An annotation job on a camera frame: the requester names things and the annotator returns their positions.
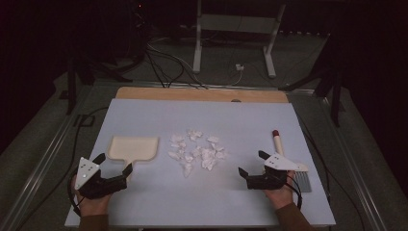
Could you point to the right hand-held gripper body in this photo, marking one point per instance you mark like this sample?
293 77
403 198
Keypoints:
271 179

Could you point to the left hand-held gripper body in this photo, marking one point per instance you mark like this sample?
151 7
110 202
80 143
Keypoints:
102 184

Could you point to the cream dustpan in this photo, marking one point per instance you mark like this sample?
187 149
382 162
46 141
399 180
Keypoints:
133 148

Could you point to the pile of white paper scraps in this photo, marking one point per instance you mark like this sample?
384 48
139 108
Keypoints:
205 155

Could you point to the person's right hand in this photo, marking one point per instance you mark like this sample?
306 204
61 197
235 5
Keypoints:
282 196

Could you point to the person's left hand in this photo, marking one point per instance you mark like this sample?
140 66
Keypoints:
94 207

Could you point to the white work board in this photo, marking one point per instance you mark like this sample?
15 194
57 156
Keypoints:
198 199

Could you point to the black tripod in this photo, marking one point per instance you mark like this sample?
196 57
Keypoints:
336 96
71 83

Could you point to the wooden table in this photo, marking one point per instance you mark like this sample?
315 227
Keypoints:
198 94

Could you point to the white metal stand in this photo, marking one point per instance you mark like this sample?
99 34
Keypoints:
235 24

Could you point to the metal floor rail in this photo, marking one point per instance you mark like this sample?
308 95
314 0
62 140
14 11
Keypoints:
356 173
41 166

